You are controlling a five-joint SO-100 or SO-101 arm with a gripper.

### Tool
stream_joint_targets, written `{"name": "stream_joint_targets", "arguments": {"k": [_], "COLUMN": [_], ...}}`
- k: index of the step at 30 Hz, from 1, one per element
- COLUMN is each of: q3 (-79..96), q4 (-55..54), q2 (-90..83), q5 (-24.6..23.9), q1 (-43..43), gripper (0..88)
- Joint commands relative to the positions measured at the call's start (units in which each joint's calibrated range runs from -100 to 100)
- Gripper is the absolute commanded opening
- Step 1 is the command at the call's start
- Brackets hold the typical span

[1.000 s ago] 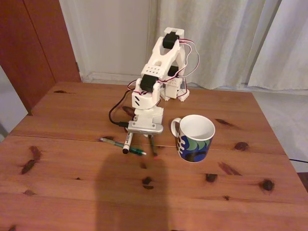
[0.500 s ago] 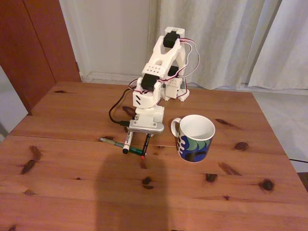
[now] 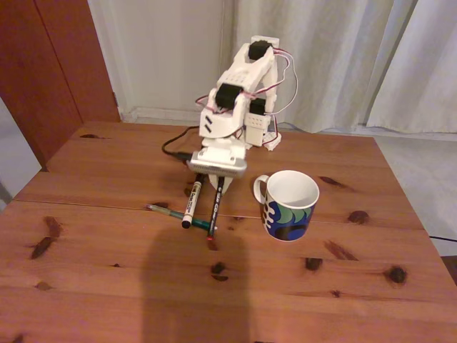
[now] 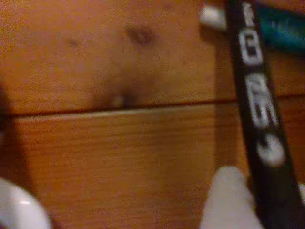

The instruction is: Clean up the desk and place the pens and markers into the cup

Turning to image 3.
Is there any black pen red end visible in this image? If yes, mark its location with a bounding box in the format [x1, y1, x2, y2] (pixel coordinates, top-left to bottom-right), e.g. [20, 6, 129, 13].
[206, 177, 225, 242]

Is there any white marker black cap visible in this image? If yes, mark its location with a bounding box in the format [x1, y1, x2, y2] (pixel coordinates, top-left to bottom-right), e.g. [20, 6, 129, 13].
[181, 173, 207, 230]

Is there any green transparent pen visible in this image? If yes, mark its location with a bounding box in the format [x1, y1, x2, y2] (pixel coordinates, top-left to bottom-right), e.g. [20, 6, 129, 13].
[146, 203, 219, 232]

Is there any white mug blue green pattern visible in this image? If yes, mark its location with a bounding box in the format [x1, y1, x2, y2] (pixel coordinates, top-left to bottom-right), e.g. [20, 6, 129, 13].
[253, 169, 321, 243]

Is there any white fabric curtain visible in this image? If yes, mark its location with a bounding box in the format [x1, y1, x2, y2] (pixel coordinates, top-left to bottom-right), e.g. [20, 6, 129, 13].
[214, 0, 418, 135]
[367, 0, 457, 135]

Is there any brown wooden door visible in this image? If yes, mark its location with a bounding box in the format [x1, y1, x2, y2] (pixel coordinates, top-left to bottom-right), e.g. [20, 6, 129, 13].
[0, 0, 121, 172]

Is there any silver grey camera box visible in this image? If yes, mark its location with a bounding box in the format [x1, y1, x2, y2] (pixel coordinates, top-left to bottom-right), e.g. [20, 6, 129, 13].
[186, 150, 248, 181]

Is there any black camera cable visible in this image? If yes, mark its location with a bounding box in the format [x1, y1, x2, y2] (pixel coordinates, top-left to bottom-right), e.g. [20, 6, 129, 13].
[162, 124, 194, 161]

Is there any red white servo cable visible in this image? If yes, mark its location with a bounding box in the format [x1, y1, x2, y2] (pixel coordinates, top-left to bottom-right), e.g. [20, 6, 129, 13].
[194, 48, 301, 119]

